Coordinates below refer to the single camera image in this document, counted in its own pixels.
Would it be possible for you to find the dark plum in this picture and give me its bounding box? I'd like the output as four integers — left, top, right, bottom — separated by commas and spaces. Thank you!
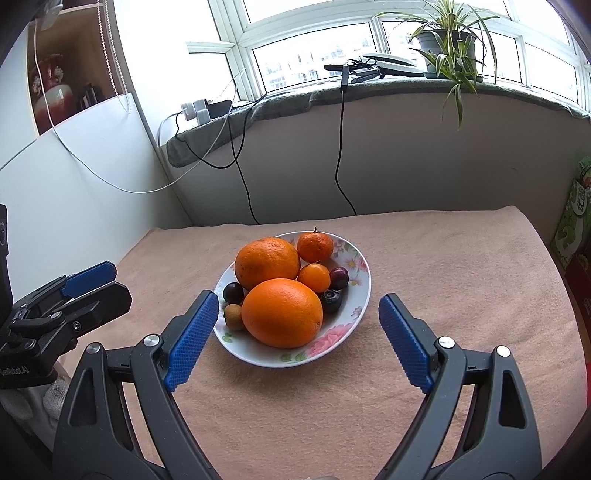
222, 282, 245, 305
329, 267, 349, 290
318, 289, 342, 315

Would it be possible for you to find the brown kiwi fruit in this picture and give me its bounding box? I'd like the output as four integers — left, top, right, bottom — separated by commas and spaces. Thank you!
223, 304, 245, 331

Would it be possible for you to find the rough orange in bowl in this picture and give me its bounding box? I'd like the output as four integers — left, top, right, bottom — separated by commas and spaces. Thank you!
235, 237, 301, 290

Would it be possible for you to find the red white vase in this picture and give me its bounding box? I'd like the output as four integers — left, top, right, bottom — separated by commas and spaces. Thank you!
30, 53, 76, 134

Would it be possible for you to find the dark green sill cloth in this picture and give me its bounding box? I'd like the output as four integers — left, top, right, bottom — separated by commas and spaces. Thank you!
165, 75, 591, 168

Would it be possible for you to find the smooth orange in bowl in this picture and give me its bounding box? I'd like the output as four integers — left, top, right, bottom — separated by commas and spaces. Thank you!
242, 278, 324, 349

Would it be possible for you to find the white power adapter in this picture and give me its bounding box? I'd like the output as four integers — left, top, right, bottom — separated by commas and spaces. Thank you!
181, 99, 211, 125

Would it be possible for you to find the white floral bowl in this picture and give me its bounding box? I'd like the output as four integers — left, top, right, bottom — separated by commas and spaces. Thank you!
213, 233, 372, 369

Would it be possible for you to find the small stemmed tangerine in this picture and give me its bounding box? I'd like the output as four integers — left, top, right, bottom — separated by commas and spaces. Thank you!
297, 229, 334, 263

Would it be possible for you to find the green snack box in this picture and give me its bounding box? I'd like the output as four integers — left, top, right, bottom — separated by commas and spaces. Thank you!
551, 156, 590, 268

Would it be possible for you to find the black adapter on sill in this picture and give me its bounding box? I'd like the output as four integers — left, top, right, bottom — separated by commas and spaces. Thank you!
323, 52, 426, 85

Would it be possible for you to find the potted spider plant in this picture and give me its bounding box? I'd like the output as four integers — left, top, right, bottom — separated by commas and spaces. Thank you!
375, 0, 501, 124

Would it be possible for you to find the white cable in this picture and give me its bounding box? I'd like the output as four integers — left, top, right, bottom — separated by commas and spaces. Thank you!
32, 18, 233, 195

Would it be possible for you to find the black cable left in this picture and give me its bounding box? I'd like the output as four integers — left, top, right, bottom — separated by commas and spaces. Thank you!
174, 91, 270, 226

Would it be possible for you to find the black cable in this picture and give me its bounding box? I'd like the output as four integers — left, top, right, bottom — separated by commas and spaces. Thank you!
174, 91, 270, 226
334, 64, 358, 216

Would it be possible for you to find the black cable right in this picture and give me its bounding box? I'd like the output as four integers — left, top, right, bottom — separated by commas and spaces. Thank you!
334, 64, 358, 216

